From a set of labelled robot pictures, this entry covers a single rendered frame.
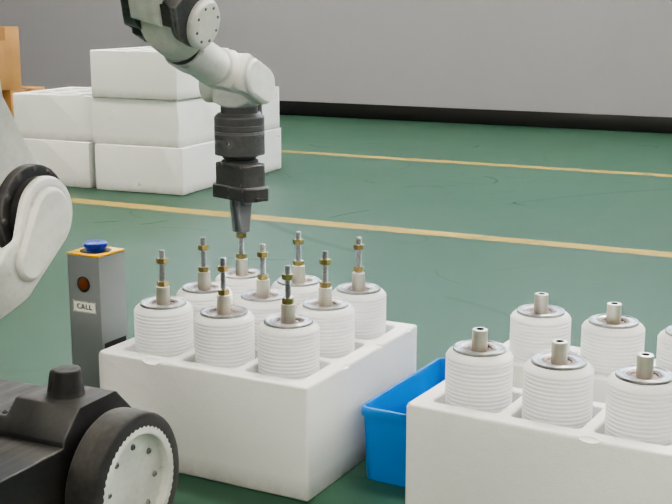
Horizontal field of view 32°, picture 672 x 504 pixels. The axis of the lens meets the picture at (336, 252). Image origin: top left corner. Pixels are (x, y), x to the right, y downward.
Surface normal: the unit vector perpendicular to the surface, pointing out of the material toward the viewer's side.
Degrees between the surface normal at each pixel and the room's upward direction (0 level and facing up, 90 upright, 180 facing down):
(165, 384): 90
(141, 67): 90
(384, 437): 92
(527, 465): 90
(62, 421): 45
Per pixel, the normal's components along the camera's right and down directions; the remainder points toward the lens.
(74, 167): -0.43, 0.19
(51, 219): 0.90, 0.09
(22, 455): 0.00, -0.98
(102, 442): -0.23, -0.67
